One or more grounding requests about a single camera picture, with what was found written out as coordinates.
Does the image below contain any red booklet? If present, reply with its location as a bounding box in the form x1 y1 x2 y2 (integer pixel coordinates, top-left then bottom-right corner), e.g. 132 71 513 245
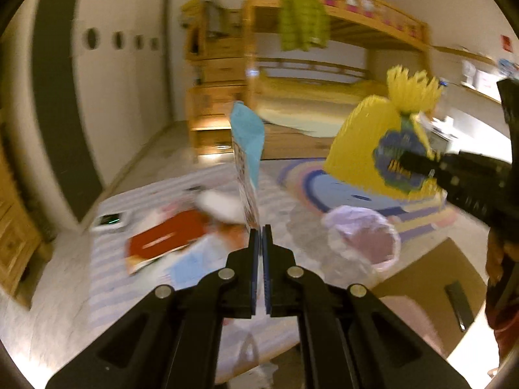
126 209 209 275

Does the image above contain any yellow mesh snack bag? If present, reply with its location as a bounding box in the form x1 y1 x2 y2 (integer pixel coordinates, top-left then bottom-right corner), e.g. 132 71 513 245
323 65 441 200

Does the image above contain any blue paper carton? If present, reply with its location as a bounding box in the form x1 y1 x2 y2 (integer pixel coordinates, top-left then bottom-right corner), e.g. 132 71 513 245
230 101 265 229

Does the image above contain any brown cardboard box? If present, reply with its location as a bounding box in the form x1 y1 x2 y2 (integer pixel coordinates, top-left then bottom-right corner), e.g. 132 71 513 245
373 238 487 357

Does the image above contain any checkered bed cover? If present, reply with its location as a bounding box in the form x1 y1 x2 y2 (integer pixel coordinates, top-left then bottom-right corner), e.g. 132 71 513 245
90 162 321 383

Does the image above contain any white device green light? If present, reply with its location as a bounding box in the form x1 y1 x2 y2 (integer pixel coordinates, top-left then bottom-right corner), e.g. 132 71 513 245
90 211 132 234

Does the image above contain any oval rainbow rug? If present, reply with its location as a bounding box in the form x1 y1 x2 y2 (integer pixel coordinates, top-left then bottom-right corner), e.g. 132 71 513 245
274 158 457 242

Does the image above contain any yellow mattress sheet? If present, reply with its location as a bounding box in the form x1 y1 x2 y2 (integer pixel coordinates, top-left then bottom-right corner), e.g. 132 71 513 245
256 98 356 138

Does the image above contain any wooden bunk bed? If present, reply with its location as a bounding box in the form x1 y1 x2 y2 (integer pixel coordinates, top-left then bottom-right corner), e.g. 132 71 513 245
243 0 435 161

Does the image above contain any green puffer jacket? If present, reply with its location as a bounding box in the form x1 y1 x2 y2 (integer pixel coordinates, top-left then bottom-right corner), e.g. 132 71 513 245
278 0 331 52

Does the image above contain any white wardrobe with portholes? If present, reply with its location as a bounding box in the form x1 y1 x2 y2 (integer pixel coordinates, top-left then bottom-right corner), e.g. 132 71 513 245
32 0 169 224

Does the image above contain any wooden drawer staircase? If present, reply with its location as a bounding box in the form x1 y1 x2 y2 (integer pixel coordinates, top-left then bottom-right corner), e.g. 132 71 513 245
180 0 246 156

